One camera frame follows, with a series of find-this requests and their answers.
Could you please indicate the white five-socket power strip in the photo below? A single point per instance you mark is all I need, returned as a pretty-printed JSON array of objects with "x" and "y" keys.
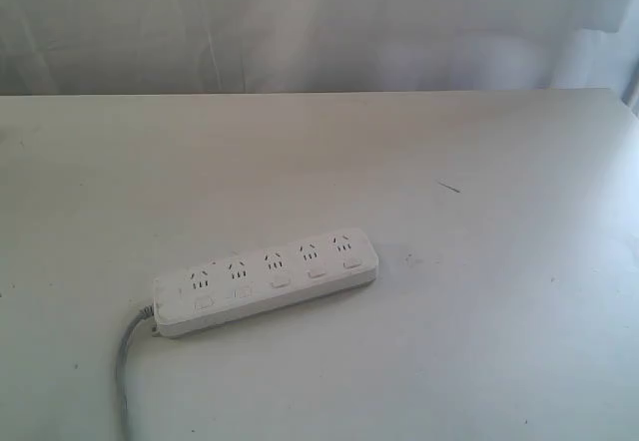
[{"x": 253, "y": 282}]

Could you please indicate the white background curtain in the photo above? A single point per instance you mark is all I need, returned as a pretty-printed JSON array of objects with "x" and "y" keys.
[{"x": 65, "y": 47}]

